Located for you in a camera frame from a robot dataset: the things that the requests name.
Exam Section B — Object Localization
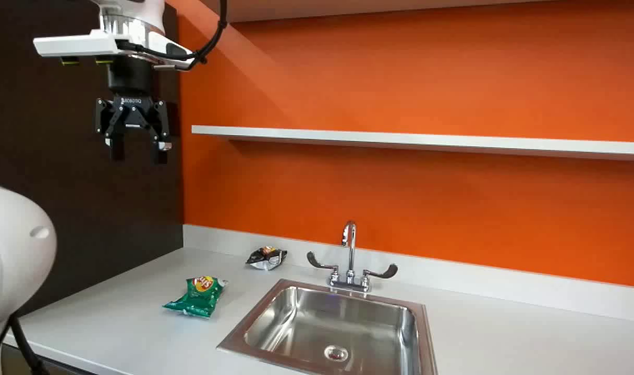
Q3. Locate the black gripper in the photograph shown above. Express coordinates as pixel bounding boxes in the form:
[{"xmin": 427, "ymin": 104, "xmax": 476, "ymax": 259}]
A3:
[{"xmin": 94, "ymin": 60, "xmax": 175, "ymax": 167}]

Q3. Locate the chrome faucet with black levers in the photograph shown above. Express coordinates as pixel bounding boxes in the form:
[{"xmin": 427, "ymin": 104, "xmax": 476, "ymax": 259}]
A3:
[{"xmin": 304, "ymin": 219, "xmax": 401, "ymax": 300}]

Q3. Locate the stainless steel sink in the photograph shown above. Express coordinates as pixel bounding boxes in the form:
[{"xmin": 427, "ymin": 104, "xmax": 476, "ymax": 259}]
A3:
[{"xmin": 216, "ymin": 278, "xmax": 439, "ymax": 375}]

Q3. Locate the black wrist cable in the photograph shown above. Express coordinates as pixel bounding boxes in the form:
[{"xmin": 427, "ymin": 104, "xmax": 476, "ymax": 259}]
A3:
[{"xmin": 188, "ymin": 0, "xmax": 232, "ymax": 69}]

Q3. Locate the silver black snack packet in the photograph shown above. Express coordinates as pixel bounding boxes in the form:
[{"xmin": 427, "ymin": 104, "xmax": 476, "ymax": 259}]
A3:
[{"xmin": 244, "ymin": 245, "xmax": 289, "ymax": 274}]

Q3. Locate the green snack packet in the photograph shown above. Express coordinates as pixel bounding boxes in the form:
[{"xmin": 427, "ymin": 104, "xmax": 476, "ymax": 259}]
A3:
[{"xmin": 162, "ymin": 274, "xmax": 227, "ymax": 322}]

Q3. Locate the black base cable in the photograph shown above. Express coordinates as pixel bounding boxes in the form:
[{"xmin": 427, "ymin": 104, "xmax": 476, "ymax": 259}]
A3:
[{"xmin": 6, "ymin": 313, "xmax": 51, "ymax": 375}]

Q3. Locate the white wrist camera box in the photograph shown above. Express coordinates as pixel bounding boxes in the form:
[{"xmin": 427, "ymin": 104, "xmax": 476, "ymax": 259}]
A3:
[{"xmin": 32, "ymin": 28, "xmax": 196, "ymax": 74}]

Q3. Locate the white wall shelf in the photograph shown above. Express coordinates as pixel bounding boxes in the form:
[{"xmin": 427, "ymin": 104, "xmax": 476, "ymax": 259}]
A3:
[{"xmin": 189, "ymin": 124, "xmax": 634, "ymax": 165}]

